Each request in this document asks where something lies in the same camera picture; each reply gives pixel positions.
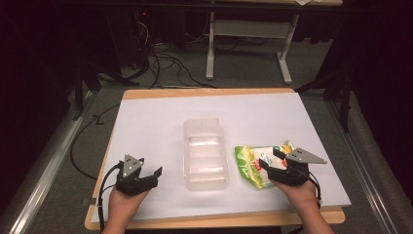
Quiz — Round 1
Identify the green and white snack bag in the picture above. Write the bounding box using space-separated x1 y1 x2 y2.
234 139 296 190

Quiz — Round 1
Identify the white metal desk frame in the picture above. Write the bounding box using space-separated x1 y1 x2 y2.
205 11 300 86

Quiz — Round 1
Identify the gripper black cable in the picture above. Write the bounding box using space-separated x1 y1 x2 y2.
96 161 124 232
300 167 323 209

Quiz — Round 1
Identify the clear plastic container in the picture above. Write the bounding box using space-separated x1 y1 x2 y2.
182 117 230 192

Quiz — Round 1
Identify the person's left hand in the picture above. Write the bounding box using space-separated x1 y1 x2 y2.
107 186 150 224

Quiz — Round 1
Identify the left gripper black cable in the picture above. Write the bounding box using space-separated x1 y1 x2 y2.
96 161 124 232

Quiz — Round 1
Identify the person's right hand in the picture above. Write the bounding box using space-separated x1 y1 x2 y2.
271 178 320 214

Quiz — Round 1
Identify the bundle of black cables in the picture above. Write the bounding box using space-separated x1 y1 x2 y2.
131 13 218 91

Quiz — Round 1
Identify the white paper sheet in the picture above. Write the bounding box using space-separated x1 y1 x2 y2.
91 92 353 224

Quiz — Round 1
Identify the black floor cable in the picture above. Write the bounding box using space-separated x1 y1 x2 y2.
69 102 122 181

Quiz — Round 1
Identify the black metal stand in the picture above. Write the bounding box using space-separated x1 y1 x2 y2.
293 69 355 134
71 59 141 122

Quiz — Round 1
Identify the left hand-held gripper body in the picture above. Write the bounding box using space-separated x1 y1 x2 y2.
115 154 154 197

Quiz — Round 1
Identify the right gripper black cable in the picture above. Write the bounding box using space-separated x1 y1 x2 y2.
300 167 323 209

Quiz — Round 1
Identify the grey metal rail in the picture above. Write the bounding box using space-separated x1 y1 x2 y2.
0 91 95 234
325 100 413 234

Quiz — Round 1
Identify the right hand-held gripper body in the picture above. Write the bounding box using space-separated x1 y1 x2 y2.
268 147 327 187

